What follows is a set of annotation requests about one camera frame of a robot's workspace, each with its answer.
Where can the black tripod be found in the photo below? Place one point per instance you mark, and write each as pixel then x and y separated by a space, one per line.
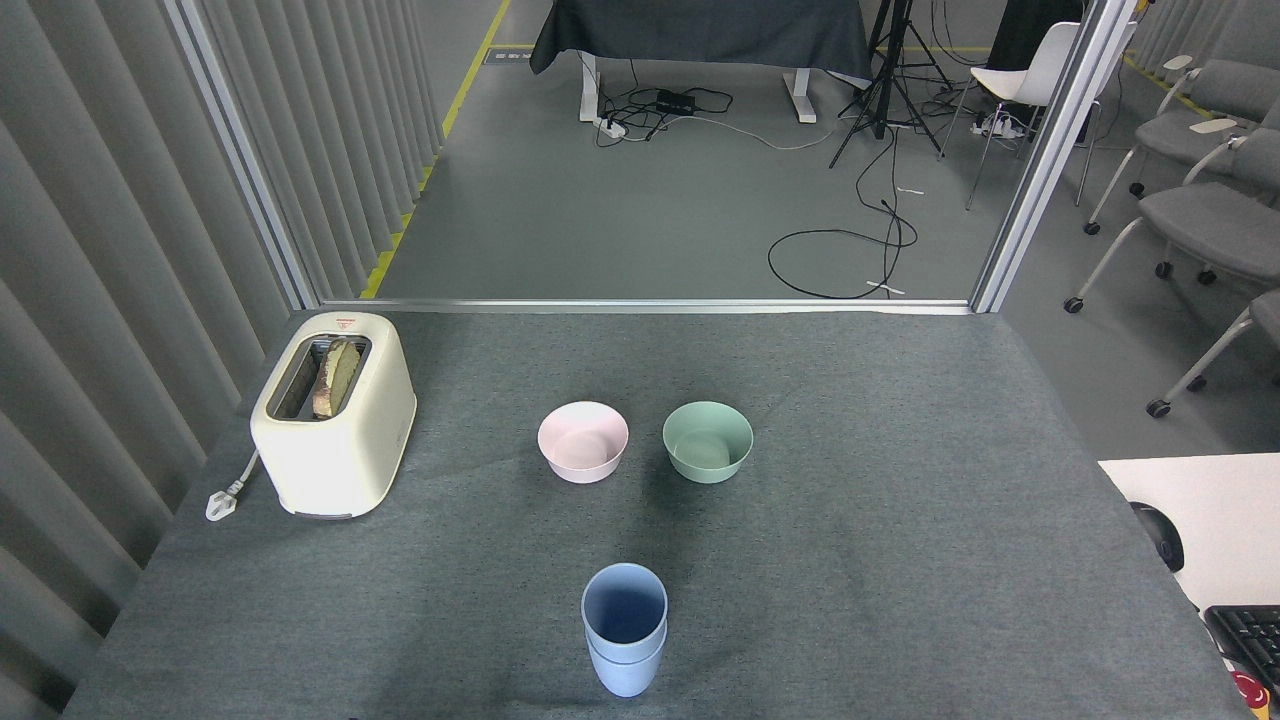
pixel 886 70

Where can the white desk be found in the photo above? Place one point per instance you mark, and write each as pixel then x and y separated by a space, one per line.
pixel 1220 520

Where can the silver frame post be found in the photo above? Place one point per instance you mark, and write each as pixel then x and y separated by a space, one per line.
pixel 1050 150
pixel 250 160

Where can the grey office chair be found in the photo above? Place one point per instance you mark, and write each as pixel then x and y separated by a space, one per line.
pixel 1215 355
pixel 1210 225
pixel 1220 95

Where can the cream toaster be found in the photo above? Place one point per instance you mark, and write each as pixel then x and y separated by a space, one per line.
pixel 335 450

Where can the dark grey table cloth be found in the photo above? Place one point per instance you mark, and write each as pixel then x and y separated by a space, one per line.
pixel 700 30

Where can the black keyboard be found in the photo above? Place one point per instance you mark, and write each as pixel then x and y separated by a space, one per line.
pixel 1250 635

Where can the green bowl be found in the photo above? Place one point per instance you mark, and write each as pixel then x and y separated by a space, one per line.
pixel 708 442

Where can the blue cup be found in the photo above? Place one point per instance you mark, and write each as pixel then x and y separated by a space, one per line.
pixel 626 675
pixel 625 605

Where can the red round object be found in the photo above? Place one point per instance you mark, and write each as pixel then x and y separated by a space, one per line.
pixel 1250 690

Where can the bread slice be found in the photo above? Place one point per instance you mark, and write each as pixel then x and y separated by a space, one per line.
pixel 335 378

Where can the white table leg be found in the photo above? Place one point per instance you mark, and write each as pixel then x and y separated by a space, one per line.
pixel 800 98
pixel 590 90

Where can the black computer mouse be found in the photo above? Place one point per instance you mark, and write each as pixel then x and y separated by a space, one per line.
pixel 1160 535

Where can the silver frame rail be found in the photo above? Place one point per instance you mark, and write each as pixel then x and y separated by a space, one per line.
pixel 650 305

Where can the white power strip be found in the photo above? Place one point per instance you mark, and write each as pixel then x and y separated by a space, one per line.
pixel 611 126

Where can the white chair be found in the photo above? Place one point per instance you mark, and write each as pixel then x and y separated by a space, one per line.
pixel 1020 78

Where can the pink bowl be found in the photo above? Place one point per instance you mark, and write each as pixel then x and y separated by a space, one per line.
pixel 583 442

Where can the black power adapter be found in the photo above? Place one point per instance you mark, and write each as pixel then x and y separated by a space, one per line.
pixel 676 101

